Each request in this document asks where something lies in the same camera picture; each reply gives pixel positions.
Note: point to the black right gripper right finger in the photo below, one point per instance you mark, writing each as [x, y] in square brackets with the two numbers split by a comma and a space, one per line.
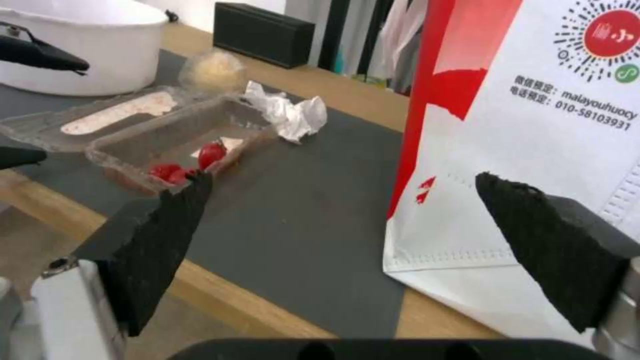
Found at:
[555, 255]

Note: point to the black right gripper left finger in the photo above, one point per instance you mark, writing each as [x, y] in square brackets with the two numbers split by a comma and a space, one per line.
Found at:
[150, 255]

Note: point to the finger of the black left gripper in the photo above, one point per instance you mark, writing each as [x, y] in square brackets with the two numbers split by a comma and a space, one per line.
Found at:
[40, 54]
[20, 156]

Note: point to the white and red takeout bag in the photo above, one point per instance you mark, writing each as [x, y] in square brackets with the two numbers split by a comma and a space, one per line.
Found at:
[525, 142]

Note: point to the white plastic bin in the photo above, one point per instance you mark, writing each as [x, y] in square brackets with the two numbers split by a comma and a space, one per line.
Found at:
[90, 48]

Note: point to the red cherry tomato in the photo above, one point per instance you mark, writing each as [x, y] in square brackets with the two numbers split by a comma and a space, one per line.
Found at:
[167, 173]
[212, 154]

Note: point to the clear plastic clamshell container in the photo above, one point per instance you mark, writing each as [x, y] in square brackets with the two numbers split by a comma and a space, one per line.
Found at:
[150, 127]

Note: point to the dark grey table mat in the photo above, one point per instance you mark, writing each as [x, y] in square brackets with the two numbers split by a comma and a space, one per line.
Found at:
[300, 206]

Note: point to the clear round plastic cup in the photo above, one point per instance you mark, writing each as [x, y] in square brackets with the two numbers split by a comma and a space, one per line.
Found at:
[215, 71]

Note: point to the crumpled white tissue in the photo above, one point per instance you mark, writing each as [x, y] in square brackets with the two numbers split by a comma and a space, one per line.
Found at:
[295, 112]

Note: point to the black rectangular box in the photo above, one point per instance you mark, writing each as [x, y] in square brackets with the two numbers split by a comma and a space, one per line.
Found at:
[262, 33]

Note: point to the white hanging garment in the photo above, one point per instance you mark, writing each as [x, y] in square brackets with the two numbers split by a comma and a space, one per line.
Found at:
[400, 41]

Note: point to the grey hanging garment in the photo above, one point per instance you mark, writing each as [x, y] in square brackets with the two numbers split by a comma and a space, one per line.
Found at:
[350, 26]

